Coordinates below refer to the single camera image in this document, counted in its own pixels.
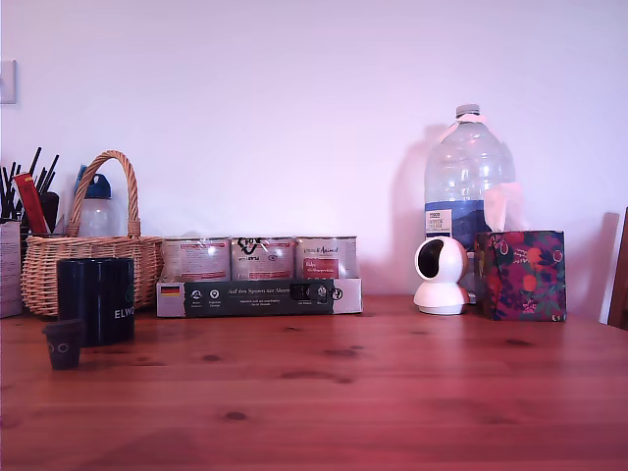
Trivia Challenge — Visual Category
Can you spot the wicker basket with handle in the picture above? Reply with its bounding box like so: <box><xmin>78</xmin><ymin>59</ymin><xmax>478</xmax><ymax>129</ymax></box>
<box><xmin>22</xmin><ymin>149</ymin><xmax>165</xmax><ymax>318</ymax></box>

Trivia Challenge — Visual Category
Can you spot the white wall switch plate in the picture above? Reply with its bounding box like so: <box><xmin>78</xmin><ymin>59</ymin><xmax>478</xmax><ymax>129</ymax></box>
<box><xmin>0</xmin><ymin>59</ymin><xmax>18</xmax><ymax>105</ymax></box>

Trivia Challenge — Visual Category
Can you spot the pale tissue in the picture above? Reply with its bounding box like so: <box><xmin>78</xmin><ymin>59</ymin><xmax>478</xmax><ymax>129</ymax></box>
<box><xmin>482</xmin><ymin>182</ymin><xmax>524</xmax><ymax>233</ymax></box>

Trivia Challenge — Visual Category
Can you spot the small white round camera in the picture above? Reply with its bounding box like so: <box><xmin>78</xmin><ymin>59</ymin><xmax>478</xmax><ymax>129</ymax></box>
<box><xmin>412</xmin><ymin>235</ymin><xmax>471</xmax><ymax>316</ymax></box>

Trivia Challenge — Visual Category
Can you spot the silver can with red label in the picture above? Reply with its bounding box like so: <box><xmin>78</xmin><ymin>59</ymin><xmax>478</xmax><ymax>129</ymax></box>
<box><xmin>293</xmin><ymin>235</ymin><xmax>359</xmax><ymax>282</ymax></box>

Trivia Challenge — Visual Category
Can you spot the dark coffee capsule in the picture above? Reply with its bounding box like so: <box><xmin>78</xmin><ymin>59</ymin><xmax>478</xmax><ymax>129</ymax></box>
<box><xmin>41</xmin><ymin>318</ymin><xmax>83</xmax><ymax>372</ymax></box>

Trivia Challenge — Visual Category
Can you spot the small bottle with blue cap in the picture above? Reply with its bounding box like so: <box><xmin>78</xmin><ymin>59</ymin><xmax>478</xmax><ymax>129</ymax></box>
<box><xmin>74</xmin><ymin>164</ymin><xmax>122</xmax><ymax>238</ymax></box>

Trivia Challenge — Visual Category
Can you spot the red slim box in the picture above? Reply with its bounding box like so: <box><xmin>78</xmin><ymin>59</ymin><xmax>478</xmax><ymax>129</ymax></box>
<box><xmin>13</xmin><ymin>171</ymin><xmax>51</xmax><ymax>235</ymax></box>

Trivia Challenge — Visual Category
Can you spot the silver can with black logo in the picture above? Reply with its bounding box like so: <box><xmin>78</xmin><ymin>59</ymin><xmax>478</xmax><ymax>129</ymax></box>
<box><xmin>230</xmin><ymin>235</ymin><xmax>296</xmax><ymax>284</ymax></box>

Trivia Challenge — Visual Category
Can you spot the cardboard tray with dark print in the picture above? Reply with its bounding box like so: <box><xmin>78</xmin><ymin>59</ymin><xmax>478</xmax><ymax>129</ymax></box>
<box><xmin>156</xmin><ymin>277</ymin><xmax>365</xmax><ymax>319</ymax></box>

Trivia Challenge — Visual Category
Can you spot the dark mug with white lettering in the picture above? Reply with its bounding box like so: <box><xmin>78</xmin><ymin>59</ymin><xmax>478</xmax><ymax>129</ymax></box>
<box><xmin>57</xmin><ymin>257</ymin><xmax>135</xmax><ymax>348</ymax></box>

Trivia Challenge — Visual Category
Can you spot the silver can with pale label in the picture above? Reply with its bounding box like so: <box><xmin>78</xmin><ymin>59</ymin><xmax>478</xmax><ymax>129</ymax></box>
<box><xmin>161</xmin><ymin>236</ymin><xmax>233</xmax><ymax>284</ymax></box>

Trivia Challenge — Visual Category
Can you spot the floral tissue box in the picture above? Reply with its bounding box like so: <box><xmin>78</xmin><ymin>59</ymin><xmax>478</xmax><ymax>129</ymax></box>
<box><xmin>473</xmin><ymin>229</ymin><xmax>568</xmax><ymax>324</ymax></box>

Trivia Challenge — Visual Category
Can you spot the large clear water bottle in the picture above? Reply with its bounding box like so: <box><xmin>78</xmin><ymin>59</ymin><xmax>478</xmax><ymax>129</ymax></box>
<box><xmin>423</xmin><ymin>103</ymin><xmax>517</xmax><ymax>296</ymax></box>

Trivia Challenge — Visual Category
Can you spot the black stick holder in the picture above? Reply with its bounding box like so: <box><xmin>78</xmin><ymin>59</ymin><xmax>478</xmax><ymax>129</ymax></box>
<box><xmin>40</xmin><ymin>191</ymin><xmax>62</xmax><ymax>235</ymax></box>

